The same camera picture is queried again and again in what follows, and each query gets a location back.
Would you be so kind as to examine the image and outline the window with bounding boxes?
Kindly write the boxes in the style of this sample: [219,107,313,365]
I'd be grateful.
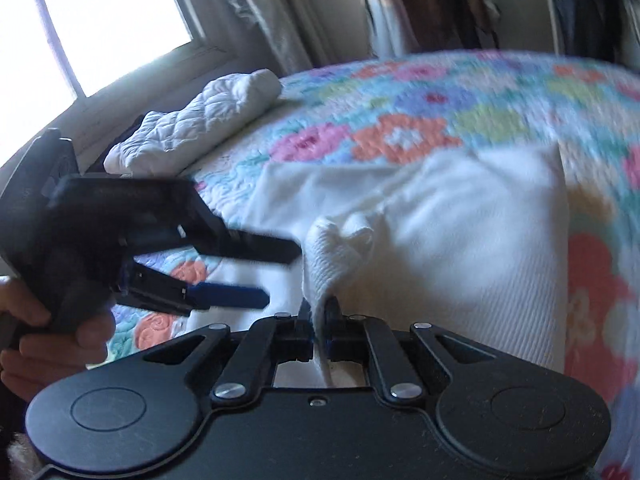
[0,0,196,106]

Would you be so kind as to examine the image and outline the white waffle knit garment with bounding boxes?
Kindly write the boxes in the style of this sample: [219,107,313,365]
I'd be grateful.
[245,142,571,391]

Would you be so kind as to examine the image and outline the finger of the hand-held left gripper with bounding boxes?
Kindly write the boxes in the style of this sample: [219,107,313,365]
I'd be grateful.
[112,262,272,317]
[177,222,303,267]

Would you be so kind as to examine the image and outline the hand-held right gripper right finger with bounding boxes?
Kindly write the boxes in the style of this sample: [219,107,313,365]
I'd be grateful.
[324,296,497,405]

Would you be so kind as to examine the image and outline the floral patchwork quilt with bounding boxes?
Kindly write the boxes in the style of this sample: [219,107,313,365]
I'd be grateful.
[105,50,640,480]

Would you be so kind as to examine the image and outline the hanging clothes in wardrobe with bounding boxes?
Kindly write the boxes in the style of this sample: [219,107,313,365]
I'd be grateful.
[540,0,640,66]

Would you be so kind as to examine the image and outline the white quilted pillow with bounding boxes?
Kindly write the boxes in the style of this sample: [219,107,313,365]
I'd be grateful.
[103,69,282,173]

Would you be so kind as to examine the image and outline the beige curtain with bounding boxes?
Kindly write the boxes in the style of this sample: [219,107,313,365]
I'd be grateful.
[220,0,371,76]

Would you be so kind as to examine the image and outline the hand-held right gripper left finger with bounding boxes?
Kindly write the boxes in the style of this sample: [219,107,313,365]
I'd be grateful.
[141,296,317,407]

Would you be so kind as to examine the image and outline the person's left hand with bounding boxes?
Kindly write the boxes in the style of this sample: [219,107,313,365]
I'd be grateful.
[0,277,117,391]

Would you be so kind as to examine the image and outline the dark hanging clothes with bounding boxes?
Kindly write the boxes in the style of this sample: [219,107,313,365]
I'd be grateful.
[360,0,501,56]

